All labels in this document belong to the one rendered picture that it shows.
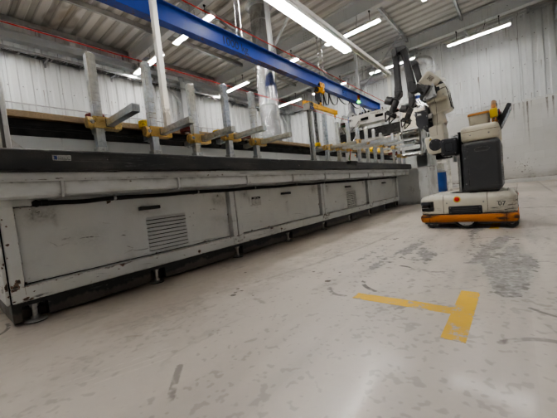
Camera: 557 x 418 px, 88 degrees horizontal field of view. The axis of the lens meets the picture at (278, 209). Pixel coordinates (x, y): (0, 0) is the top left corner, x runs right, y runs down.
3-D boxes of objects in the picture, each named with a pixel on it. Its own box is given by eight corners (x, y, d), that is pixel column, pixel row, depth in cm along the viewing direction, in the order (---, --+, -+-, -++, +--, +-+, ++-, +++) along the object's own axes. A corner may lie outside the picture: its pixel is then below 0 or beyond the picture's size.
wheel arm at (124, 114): (141, 114, 113) (139, 103, 113) (132, 113, 111) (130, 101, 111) (99, 137, 141) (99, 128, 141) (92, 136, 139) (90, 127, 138)
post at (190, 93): (203, 167, 166) (193, 83, 164) (198, 167, 164) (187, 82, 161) (200, 168, 169) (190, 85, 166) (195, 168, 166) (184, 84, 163)
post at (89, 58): (108, 162, 128) (94, 52, 125) (100, 162, 125) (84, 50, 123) (106, 163, 130) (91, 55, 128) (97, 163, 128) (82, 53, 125)
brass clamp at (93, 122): (123, 129, 132) (121, 118, 132) (89, 126, 122) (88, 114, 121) (117, 132, 136) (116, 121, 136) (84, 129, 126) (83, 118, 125)
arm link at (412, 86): (404, 40, 250) (408, 44, 258) (389, 49, 259) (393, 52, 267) (417, 89, 248) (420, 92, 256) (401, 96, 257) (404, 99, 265)
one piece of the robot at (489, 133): (507, 199, 260) (501, 105, 256) (506, 205, 218) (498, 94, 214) (463, 201, 282) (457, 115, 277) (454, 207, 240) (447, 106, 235)
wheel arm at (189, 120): (196, 125, 133) (194, 115, 132) (189, 124, 130) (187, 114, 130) (150, 143, 160) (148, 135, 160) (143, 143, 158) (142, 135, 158)
